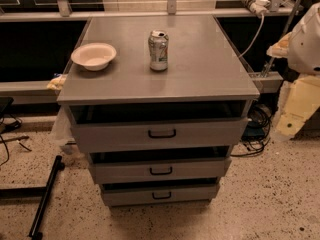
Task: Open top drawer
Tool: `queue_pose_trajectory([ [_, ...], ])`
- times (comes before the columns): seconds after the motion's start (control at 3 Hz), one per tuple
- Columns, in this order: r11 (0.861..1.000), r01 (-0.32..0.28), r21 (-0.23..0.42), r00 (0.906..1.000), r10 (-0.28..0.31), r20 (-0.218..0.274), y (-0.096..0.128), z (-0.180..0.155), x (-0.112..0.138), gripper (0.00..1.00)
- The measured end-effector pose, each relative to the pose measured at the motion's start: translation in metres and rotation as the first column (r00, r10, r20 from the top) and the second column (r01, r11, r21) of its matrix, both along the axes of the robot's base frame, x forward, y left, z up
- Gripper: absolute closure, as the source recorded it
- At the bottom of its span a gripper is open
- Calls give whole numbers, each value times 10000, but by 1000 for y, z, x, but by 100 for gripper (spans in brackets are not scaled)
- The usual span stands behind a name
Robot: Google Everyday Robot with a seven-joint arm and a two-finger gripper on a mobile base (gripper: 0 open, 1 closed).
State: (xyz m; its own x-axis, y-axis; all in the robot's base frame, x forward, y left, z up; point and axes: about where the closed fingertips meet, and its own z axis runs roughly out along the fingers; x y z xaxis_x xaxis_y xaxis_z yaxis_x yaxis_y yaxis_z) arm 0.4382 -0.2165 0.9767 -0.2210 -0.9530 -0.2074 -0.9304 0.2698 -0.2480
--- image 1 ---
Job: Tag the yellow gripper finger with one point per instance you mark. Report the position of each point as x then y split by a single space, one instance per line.
298 101
281 48

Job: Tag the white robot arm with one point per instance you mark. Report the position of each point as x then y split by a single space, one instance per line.
304 48

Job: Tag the grey drawer cabinet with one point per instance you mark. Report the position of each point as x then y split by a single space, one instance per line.
204 81

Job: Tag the grey top drawer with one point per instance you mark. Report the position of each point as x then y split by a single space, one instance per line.
110 137

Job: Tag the grey drawer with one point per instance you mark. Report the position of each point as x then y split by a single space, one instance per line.
110 137
159 195
159 170

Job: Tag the grey middle drawer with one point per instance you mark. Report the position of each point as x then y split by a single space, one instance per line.
159 170

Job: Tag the grey bottom drawer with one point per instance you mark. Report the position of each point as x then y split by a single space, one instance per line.
159 195

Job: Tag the white power strip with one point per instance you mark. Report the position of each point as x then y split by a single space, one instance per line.
257 7

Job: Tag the silver soda can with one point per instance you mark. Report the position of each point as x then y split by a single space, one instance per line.
158 43

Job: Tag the white paper bowl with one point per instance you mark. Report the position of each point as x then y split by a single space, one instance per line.
94 56

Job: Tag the yellow crumpled wrapper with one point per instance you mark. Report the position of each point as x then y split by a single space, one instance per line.
57 82

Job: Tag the clear plastic bag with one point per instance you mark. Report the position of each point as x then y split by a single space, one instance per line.
61 133

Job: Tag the black metal floor stand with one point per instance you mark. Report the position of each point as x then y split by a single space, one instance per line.
34 232

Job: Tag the metal railing frame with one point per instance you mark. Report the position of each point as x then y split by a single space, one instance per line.
66 10

